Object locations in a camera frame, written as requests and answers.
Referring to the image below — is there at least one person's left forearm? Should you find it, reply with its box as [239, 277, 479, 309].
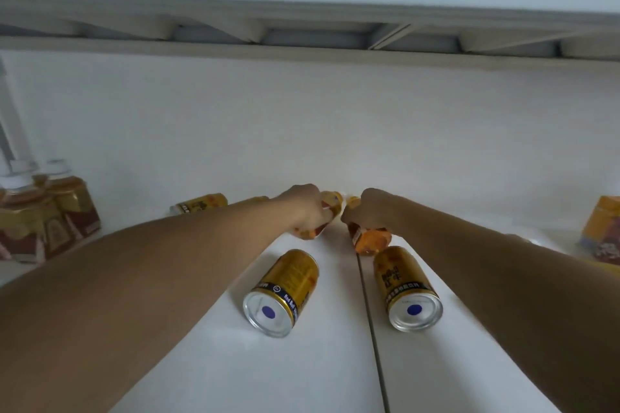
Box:
[0, 196, 294, 413]

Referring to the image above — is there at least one gold drink can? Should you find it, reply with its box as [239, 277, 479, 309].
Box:
[372, 246, 444, 333]
[243, 248, 320, 338]
[170, 193, 229, 216]

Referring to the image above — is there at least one orange drink bottle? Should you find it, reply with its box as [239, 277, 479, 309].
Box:
[346, 196, 393, 257]
[294, 190, 346, 240]

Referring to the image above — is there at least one person's right hand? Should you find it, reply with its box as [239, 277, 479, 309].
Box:
[340, 187, 404, 235]

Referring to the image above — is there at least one white stand post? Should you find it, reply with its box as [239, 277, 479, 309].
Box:
[0, 57, 40, 177]

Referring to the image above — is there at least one grey metal shelf rail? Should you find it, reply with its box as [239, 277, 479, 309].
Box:
[0, 0, 620, 63]

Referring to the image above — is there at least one person's right forearm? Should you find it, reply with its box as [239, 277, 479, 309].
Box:
[387, 196, 620, 413]

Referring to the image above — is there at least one yellow drink carton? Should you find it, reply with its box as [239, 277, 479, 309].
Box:
[578, 195, 620, 267]

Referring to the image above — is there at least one brown gold label bottle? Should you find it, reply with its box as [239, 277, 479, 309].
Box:
[45, 160, 102, 248]
[0, 171, 65, 264]

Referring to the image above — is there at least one person's left hand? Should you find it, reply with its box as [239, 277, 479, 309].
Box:
[273, 184, 343, 237]

